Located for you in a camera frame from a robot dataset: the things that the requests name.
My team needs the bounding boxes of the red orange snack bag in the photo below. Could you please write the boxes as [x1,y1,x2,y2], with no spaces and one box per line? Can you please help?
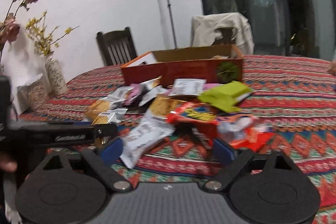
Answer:
[167,102,274,152]

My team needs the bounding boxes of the pumpkin seed oat crisp packet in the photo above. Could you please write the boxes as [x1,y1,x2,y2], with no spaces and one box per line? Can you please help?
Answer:
[85,96,125,121]

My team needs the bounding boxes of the white silver snack packet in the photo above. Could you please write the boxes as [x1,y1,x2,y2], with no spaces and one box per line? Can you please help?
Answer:
[120,109,175,169]

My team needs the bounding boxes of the green snack packet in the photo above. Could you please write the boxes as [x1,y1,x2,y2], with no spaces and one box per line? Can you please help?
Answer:
[198,81,253,113]

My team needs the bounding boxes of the pink snack packet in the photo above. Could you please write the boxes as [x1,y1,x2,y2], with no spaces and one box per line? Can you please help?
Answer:
[203,83,221,91]
[123,84,146,106]

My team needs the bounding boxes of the clear jar of snacks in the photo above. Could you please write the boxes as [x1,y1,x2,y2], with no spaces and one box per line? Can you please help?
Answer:
[17,73,52,112]

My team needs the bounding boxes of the left hand in black glove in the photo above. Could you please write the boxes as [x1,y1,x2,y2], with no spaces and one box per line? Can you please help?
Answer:
[0,153,17,173]

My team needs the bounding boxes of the small floral ceramic vase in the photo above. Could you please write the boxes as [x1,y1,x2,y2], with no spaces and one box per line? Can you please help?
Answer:
[45,52,67,96]

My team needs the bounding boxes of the patterned red tablecloth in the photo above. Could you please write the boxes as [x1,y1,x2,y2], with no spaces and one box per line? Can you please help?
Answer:
[18,54,336,224]

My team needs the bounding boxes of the yellow flower branches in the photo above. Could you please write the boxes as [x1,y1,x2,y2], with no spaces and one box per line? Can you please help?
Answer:
[25,10,79,56]

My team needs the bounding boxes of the dried pink roses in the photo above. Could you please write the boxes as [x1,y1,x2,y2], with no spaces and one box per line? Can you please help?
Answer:
[1,0,39,57]

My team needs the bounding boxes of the dark wooden chair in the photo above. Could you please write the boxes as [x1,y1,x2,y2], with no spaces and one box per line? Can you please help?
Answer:
[96,27,137,66]

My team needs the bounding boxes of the red cardboard box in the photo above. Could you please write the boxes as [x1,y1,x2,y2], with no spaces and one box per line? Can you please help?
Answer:
[121,45,243,87]

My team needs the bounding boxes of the chair with beige jacket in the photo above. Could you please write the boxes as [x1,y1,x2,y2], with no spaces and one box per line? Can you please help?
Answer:
[191,12,255,55]

